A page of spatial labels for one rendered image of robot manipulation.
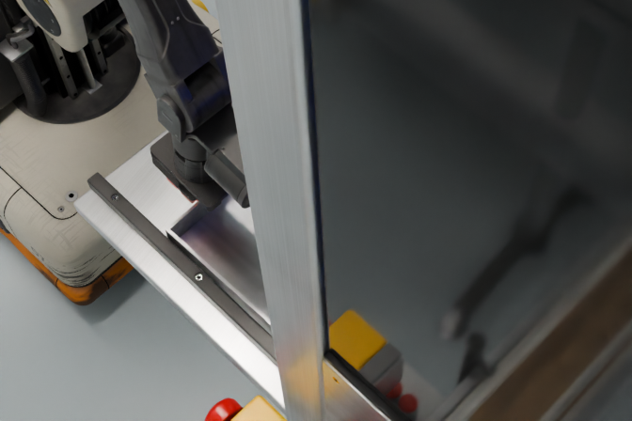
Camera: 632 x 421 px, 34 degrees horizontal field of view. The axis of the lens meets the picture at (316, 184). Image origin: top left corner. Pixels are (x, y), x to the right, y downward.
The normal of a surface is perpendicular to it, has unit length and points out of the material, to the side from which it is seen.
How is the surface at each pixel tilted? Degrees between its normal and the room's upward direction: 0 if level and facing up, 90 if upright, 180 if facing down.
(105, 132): 0
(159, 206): 0
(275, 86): 90
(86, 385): 0
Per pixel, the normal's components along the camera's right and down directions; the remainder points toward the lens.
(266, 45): -0.71, 0.61
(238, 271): -0.04, -0.51
